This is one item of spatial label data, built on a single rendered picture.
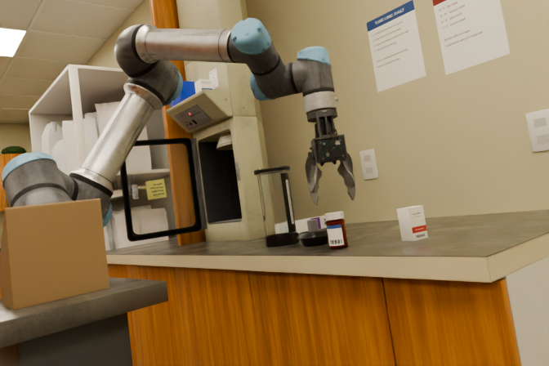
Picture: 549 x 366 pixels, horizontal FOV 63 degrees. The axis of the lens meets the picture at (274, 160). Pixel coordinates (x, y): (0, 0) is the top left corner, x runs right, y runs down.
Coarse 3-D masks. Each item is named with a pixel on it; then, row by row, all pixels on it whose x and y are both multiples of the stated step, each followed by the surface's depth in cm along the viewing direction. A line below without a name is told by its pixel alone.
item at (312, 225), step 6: (312, 222) 118; (312, 228) 118; (318, 228) 119; (300, 234) 118; (306, 234) 116; (312, 234) 115; (318, 234) 115; (324, 234) 116; (300, 240) 119; (306, 240) 116; (312, 240) 116; (318, 240) 116; (324, 240) 116; (306, 246) 117; (312, 246) 116
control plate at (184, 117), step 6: (192, 108) 177; (198, 108) 175; (180, 114) 185; (186, 114) 183; (192, 114) 181; (198, 114) 179; (204, 114) 177; (180, 120) 189; (186, 120) 186; (204, 120) 180; (210, 120) 178; (186, 126) 190; (192, 126) 188; (198, 126) 186
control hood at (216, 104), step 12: (192, 96) 172; (204, 96) 167; (216, 96) 168; (228, 96) 172; (180, 108) 182; (204, 108) 173; (216, 108) 169; (228, 108) 171; (216, 120) 176; (192, 132) 195
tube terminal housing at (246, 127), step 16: (192, 64) 193; (208, 64) 183; (224, 64) 175; (240, 64) 178; (192, 80) 194; (224, 80) 175; (240, 80) 177; (240, 96) 175; (240, 112) 174; (256, 112) 181; (208, 128) 186; (224, 128) 177; (240, 128) 173; (256, 128) 178; (240, 144) 172; (256, 144) 176; (240, 160) 171; (256, 160) 175; (240, 176) 170; (256, 176) 174; (240, 192) 170; (256, 192) 173; (256, 208) 171; (208, 224) 190; (224, 224) 180; (240, 224) 171; (256, 224) 170; (208, 240) 190; (224, 240) 181
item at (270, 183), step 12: (264, 168) 130; (264, 180) 131; (276, 180) 130; (264, 192) 131; (276, 192) 130; (264, 204) 131; (276, 204) 129; (264, 216) 132; (276, 216) 129; (276, 228) 129
